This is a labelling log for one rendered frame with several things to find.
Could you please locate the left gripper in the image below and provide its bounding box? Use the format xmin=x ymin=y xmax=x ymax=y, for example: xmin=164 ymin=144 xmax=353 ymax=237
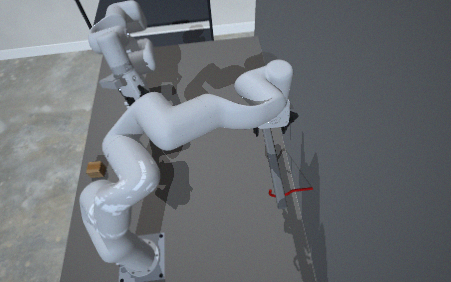
xmin=118 ymin=67 xmax=149 ymax=107

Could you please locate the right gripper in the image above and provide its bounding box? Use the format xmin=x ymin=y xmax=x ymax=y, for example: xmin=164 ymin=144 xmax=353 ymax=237
xmin=253 ymin=100 xmax=299 ymax=137

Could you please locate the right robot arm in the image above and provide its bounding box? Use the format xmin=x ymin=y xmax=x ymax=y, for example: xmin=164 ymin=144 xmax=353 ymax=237
xmin=79 ymin=60 xmax=293 ymax=277

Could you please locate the small brown cardboard box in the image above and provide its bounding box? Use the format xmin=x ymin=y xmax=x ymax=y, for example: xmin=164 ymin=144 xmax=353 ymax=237
xmin=86 ymin=161 xmax=106 ymax=178

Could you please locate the grey bar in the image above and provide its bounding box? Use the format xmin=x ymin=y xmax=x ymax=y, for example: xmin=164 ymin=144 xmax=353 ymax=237
xmin=262 ymin=128 xmax=288 ymax=209

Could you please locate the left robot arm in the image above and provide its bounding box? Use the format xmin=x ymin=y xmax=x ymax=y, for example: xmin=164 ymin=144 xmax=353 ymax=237
xmin=88 ymin=0 xmax=157 ymax=92

